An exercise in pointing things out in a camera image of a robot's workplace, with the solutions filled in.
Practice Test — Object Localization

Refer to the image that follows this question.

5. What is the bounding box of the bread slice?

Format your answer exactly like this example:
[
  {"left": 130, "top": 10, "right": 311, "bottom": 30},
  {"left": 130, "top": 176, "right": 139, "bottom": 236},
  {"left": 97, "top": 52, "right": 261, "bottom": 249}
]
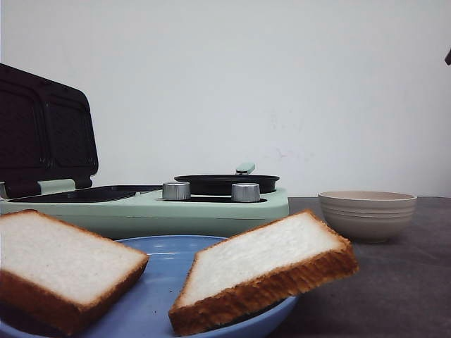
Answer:
[
  {"left": 168, "top": 210, "right": 359, "bottom": 336},
  {"left": 1, "top": 210, "right": 149, "bottom": 335}
]

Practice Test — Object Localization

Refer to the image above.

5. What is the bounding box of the beige ribbed bowl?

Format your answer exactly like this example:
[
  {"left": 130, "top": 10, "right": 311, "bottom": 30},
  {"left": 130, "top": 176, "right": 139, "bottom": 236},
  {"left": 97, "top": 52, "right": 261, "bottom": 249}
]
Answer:
[{"left": 318, "top": 191, "right": 417, "bottom": 243}]

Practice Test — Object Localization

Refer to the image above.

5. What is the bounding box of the mint green breakfast maker base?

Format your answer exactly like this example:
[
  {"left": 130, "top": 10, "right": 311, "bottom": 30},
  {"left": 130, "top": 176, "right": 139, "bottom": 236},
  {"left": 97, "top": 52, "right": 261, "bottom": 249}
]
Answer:
[{"left": 1, "top": 184, "right": 289, "bottom": 239}]

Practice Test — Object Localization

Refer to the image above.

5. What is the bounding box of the right silver knob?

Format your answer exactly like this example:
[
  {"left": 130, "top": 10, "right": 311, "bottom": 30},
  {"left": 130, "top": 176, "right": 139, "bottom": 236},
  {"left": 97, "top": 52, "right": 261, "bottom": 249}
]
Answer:
[{"left": 231, "top": 182, "right": 260, "bottom": 203}]

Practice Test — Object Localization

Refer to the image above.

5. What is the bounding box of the silver knob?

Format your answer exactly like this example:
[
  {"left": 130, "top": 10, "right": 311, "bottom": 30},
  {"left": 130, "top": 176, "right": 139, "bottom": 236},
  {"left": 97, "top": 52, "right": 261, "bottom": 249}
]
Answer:
[
  {"left": 162, "top": 181, "right": 191, "bottom": 201},
  {"left": 231, "top": 182, "right": 260, "bottom": 203}
]

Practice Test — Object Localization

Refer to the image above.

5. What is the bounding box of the left silver knob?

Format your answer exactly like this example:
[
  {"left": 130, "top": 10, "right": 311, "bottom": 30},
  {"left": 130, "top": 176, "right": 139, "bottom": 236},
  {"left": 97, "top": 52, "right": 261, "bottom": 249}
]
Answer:
[{"left": 162, "top": 181, "right": 191, "bottom": 201}]

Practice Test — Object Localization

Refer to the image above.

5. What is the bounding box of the blue plate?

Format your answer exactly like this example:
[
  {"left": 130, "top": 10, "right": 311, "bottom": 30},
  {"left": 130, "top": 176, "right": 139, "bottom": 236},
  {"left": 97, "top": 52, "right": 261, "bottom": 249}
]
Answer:
[{"left": 0, "top": 234, "right": 299, "bottom": 338}]

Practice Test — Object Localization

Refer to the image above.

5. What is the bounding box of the black frying pan mint handle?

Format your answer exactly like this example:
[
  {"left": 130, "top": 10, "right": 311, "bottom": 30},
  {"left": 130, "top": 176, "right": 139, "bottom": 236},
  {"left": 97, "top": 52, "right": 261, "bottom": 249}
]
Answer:
[{"left": 174, "top": 162, "right": 280, "bottom": 196}]

